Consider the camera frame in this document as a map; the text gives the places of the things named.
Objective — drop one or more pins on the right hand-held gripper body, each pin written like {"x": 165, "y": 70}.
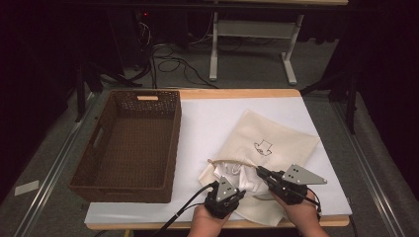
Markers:
{"x": 301, "y": 176}

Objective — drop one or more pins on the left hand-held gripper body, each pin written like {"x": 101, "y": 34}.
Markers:
{"x": 225, "y": 191}

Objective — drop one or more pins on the white garment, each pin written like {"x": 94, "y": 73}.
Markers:
{"x": 243, "y": 179}

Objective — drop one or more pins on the brown woven basket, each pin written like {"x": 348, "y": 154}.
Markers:
{"x": 131, "y": 148}

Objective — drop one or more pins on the person's left hand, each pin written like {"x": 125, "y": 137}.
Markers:
{"x": 206, "y": 225}

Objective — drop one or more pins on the person's right hand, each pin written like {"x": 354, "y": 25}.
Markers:
{"x": 304, "y": 217}

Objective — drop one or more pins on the white table mat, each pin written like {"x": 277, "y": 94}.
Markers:
{"x": 204, "y": 125}

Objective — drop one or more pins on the black metal stand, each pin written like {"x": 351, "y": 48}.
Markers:
{"x": 351, "y": 98}
{"x": 82, "y": 89}

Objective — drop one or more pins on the black computer case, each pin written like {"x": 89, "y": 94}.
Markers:
{"x": 131, "y": 36}

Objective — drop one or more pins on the pale tape strip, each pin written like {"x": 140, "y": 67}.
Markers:
{"x": 27, "y": 187}

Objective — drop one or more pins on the metal floor rail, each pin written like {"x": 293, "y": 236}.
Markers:
{"x": 365, "y": 171}
{"x": 49, "y": 174}

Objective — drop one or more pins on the white metal desk frame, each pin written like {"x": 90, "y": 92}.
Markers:
{"x": 214, "y": 52}

